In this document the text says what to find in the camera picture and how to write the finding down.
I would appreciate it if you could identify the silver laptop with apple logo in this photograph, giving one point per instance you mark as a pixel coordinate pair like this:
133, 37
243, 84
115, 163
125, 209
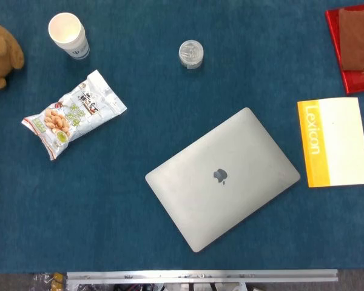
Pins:
197, 197

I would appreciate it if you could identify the clear round plastic container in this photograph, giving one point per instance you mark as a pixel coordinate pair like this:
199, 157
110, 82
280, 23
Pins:
191, 53

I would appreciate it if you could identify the blue tablecloth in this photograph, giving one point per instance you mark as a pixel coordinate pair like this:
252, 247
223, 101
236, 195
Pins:
109, 212

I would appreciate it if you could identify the white peanut snack bag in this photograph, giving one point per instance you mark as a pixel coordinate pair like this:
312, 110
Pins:
79, 118

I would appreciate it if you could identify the yellow white Lexicon book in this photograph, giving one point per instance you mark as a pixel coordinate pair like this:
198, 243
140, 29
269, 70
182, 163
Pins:
342, 142

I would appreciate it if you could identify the white paper cup stack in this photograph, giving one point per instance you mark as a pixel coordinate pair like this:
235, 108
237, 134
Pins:
65, 28

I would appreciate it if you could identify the small yellow object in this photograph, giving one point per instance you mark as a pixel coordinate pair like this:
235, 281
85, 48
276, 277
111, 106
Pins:
58, 277

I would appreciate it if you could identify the brown plush toy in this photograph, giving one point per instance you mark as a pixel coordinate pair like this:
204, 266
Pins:
0, 60

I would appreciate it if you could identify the folded brown cloth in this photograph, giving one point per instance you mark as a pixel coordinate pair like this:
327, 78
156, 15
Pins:
359, 39

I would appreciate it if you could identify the aluminium frame rail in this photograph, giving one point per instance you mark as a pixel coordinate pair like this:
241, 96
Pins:
200, 276

